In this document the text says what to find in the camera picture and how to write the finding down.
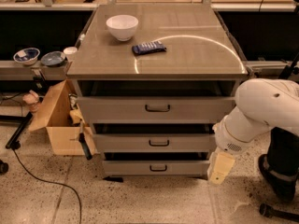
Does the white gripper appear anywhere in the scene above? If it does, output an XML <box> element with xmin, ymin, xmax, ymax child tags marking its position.
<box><xmin>207</xmin><ymin>115</ymin><xmax>257</xmax><ymax>185</ymax></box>

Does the grey drawer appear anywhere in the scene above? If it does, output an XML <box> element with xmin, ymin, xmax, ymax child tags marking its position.
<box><xmin>78</xmin><ymin>96</ymin><xmax>235</xmax><ymax>124</ymax></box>
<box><xmin>102</xmin><ymin>161</ymin><xmax>209</xmax><ymax>176</ymax></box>
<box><xmin>93</xmin><ymin>133</ymin><xmax>216</xmax><ymax>152</ymax></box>

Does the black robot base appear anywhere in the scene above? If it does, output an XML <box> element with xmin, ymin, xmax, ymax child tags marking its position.
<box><xmin>258</xmin><ymin>128</ymin><xmax>299</xmax><ymax>203</ymax></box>

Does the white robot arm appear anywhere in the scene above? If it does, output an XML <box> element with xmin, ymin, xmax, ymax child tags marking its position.
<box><xmin>207</xmin><ymin>78</ymin><xmax>299</xmax><ymax>184</ymax></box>

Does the grey drawer cabinet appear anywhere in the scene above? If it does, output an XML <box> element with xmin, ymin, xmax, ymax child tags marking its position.
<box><xmin>67</xmin><ymin>4</ymin><xmax>247</xmax><ymax>166</ymax></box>

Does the grey bottom drawer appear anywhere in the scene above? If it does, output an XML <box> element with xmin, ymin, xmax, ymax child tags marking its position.
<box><xmin>102</xmin><ymin>161</ymin><xmax>209</xmax><ymax>176</ymax></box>

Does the grey top drawer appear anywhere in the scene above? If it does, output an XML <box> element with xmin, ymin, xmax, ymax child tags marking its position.
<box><xmin>78</xmin><ymin>96</ymin><xmax>235</xmax><ymax>124</ymax></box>

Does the blue snack packet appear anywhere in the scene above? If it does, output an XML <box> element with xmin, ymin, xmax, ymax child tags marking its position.
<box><xmin>132</xmin><ymin>41</ymin><xmax>167</xmax><ymax>55</ymax></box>

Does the cardboard box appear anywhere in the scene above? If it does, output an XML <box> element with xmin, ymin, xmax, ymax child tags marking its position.
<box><xmin>28</xmin><ymin>80</ymin><xmax>84</xmax><ymax>156</ymax></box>

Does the small white cup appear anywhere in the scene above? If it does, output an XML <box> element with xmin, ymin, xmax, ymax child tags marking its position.
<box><xmin>63</xmin><ymin>47</ymin><xmax>78</xmax><ymax>61</ymax></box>

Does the blue plate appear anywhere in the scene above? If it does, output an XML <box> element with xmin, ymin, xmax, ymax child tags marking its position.
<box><xmin>40</xmin><ymin>51</ymin><xmax>65</xmax><ymax>67</ymax></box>

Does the pink toy figure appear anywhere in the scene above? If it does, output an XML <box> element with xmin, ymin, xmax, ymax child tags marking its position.
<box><xmin>22</xmin><ymin>90</ymin><xmax>40</xmax><ymax>113</ymax></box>

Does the black tripod leg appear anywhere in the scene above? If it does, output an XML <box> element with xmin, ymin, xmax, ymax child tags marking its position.
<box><xmin>6</xmin><ymin>113</ymin><xmax>33</xmax><ymax>150</ymax></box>

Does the black caster wheel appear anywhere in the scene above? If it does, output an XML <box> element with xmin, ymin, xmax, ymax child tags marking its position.
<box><xmin>0</xmin><ymin>160</ymin><xmax>8</xmax><ymax>175</ymax></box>

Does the blue patterned white bowl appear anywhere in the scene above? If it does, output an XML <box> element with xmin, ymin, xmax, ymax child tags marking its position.
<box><xmin>13</xmin><ymin>48</ymin><xmax>40</xmax><ymax>65</ymax></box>

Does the black floor cable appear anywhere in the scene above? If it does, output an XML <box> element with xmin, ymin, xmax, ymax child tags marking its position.
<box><xmin>12</xmin><ymin>147</ymin><xmax>83</xmax><ymax>224</ymax></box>

